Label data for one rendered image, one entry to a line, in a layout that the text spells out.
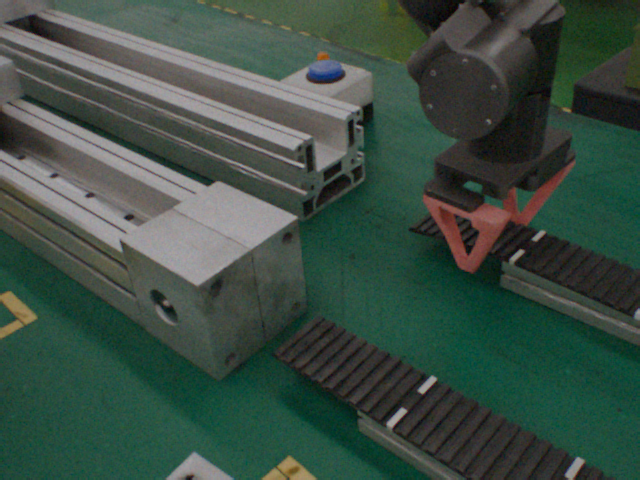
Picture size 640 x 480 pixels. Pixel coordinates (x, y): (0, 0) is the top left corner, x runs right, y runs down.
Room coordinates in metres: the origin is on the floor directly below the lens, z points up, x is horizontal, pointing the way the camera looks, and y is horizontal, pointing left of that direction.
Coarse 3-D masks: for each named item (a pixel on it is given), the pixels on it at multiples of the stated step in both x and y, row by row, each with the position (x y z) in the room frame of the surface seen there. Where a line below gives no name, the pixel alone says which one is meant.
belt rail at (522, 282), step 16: (512, 272) 0.43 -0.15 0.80; (528, 272) 0.42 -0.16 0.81; (512, 288) 0.42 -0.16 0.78; (528, 288) 0.42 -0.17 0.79; (544, 288) 0.41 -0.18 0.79; (560, 288) 0.40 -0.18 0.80; (544, 304) 0.40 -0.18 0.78; (560, 304) 0.40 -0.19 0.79; (576, 304) 0.39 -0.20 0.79; (592, 304) 0.38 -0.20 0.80; (592, 320) 0.38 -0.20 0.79; (608, 320) 0.37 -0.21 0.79; (624, 320) 0.36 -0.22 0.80; (624, 336) 0.36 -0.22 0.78
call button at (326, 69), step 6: (324, 60) 0.78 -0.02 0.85; (330, 60) 0.78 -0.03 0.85; (312, 66) 0.76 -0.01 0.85; (318, 66) 0.76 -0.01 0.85; (324, 66) 0.76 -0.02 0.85; (330, 66) 0.76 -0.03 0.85; (336, 66) 0.76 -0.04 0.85; (312, 72) 0.75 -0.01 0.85; (318, 72) 0.75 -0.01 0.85; (324, 72) 0.75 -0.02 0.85; (330, 72) 0.75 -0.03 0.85; (336, 72) 0.75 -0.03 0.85; (318, 78) 0.75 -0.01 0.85; (324, 78) 0.74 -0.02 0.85; (330, 78) 0.74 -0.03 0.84
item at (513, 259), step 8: (544, 232) 0.46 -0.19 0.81; (536, 240) 0.45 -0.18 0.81; (544, 240) 0.45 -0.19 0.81; (552, 240) 0.44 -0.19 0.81; (520, 248) 0.44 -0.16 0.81; (528, 248) 0.44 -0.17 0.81; (536, 248) 0.44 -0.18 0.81; (544, 248) 0.44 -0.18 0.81; (512, 256) 0.43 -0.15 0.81; (520, 256) 0.43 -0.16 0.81; (528, 256) 0.43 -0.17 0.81; (536, 256) 0.43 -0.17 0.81; (512, 264) 0.42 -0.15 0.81; (520, 264) 0.42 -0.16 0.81; (528, 264) 0.42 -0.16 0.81
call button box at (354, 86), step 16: (288, 80) 0.76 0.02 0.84; (304, 80) 0.76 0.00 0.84; (320, 80) 0.75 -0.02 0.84; (336, 80) 0.74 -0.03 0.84; (352, 80) 0.74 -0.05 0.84; (368, 80) 0.76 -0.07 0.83; (336, 96) 0.72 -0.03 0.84; (352, 96) 0.74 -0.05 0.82; (368, 96) 0.76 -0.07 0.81; (368, 112) 0.76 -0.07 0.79
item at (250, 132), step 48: (0, 48) 0.93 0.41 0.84; (48, 48) 0.86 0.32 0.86; (96, 48) 0.90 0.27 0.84; (144, 48) 0.83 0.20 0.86; (48, 96) 0.87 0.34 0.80; (96, 96) 0.78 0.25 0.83; (144, 96) 0.71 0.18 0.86; (192, 96) 0.68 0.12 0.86; (240, 96) 0.71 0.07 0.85; (288, 96) 0.66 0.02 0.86; (144, 144) 0.73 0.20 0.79; (192, 144) 0.68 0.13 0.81; (240, 144) 0.61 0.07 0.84; (288, 144) 0.56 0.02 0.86; (336, 144) 0.61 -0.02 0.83; (288, 192) 0.56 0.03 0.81; (336, 192) 0.59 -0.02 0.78
